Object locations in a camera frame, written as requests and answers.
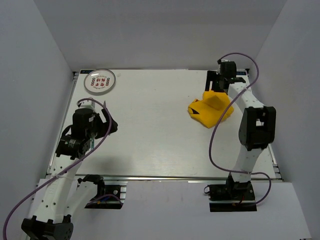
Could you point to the round printed plate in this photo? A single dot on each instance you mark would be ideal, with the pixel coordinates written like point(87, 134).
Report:
point(99, 82)

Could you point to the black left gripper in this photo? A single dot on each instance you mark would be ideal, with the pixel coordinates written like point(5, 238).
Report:
point(107, 117)

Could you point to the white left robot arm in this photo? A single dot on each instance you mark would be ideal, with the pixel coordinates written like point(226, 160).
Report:
point(64, 195)

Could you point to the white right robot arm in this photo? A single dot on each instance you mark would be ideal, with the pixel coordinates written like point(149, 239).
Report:
point(257, 126)

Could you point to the metal knife teal handle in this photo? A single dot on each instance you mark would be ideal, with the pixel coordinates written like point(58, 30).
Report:
point(92, 142)

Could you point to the yellow Pikachu cloth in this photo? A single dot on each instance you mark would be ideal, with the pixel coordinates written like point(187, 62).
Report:
point(209, 110)

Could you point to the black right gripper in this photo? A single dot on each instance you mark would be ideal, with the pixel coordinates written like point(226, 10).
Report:
point(211, 76)

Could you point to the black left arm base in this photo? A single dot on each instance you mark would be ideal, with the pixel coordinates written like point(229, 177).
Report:
point(109, 196)

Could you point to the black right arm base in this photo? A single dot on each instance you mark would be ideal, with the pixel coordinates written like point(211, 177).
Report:
point(221, 201)

